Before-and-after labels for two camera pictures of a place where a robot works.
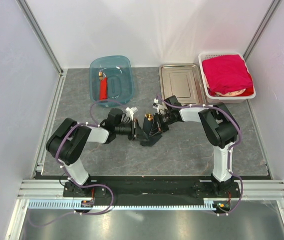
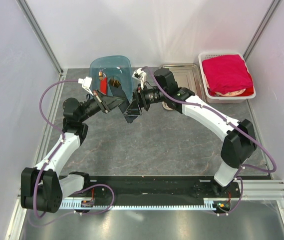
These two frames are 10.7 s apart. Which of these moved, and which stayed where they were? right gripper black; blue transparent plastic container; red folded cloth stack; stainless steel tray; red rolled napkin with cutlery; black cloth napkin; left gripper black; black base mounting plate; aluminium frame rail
Moved: right gripper black; left gripper black; black cloth napkin
Stayed: stainless steel tray; red rolled napkin with cutlery; blue transparent plastic container; red folded cloth stack; black base mounting plate; aluminium frame rail
